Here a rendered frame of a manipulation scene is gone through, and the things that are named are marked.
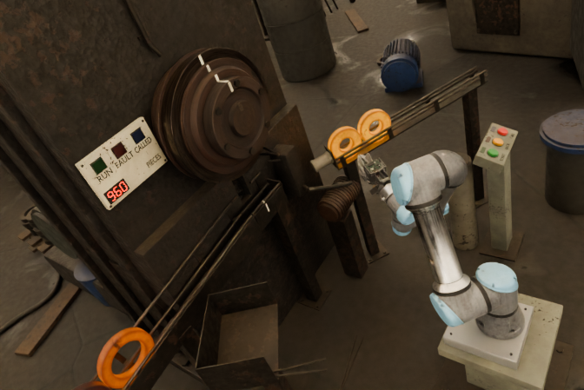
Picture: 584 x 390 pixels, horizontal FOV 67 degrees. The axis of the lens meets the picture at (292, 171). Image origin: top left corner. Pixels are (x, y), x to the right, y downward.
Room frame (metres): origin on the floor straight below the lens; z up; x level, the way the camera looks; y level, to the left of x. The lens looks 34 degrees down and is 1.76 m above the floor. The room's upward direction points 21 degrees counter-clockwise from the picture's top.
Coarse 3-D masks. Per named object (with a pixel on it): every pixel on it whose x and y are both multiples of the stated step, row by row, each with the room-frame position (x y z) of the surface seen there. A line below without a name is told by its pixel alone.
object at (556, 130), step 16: (560, 112) 1.65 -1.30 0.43; (576, 112) 1.61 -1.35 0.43; (544, 128) 1.58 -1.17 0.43; (560, 128) 1.55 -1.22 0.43; (576, 128) 1.51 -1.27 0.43; (560, 144) 1.45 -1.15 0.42; (576, 144) 1.41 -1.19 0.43; (560, 160) 1.47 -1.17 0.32; (576, 160) 1.41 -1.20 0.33; (560, 176) 1.46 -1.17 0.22; (576, 176) 1.41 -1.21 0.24; (560, 192) 1.46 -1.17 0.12; (576, 192) 1.41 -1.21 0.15; (560, 208) 1.46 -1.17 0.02; (576, 208) 1.40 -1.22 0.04
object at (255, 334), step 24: (240, 288) 1.02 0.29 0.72; (264, 288) 1.01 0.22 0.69; (216, 312) 1.03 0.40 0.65; (240, 312) 1.03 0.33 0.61; (264, 312) 0.99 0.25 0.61; (216, 336) 0.95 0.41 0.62; (240, 336) 0.94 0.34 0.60; (264, 336) 0.91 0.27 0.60; (216, 360) 0.88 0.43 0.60; (240, 360) 0.77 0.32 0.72; (264, 360) 0.75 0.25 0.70; (216, 384) 0.78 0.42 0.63; (240, 384) 0.77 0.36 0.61; (264, 384) 0.76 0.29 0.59; (288, 384) 0.93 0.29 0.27
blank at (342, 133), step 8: (344, 128) 1.64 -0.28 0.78; (352, 128) 1.64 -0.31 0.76; (336, 136) 1.62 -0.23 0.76; (344, 136) 1.62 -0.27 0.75; (352, 136) 1.63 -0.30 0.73; (360, 136) 1.63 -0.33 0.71; (328, 144) 1.63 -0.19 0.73; (336, 144) 1.62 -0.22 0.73; (352, 144) 1.63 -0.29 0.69; (336, 152) 1.61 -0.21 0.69; (344, 152) 1.62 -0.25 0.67; (352, 152) 1.62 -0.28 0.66
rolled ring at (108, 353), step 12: (120, 336) 0.96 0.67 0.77; (132, 336) 0.98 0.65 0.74; (144, 336) 0.99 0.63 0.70; (108, 348) 0.93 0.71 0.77; (144, 348) 0.99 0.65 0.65; (108, 360) 0.91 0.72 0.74; (108, 372) 0.90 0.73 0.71; (132, 372) 0.94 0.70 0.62; (108, 384) 0.89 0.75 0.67; (120, 384) 0.90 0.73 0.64
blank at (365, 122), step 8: (368, 112) 1.66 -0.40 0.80; (376, 112) 1.65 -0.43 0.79; (384, 112) 1.65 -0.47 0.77; (360, 120) 1.66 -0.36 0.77; (368, 120) 1.64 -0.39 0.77; (376, 120) 1.65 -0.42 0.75; (384, 120) 1.65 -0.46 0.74; (360, 128) 1.64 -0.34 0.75; (368, 128) 1.64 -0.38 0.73; (384, 128) 1.65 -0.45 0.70; (368, 136) 1.64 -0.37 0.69; (384, 136) 1.65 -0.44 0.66
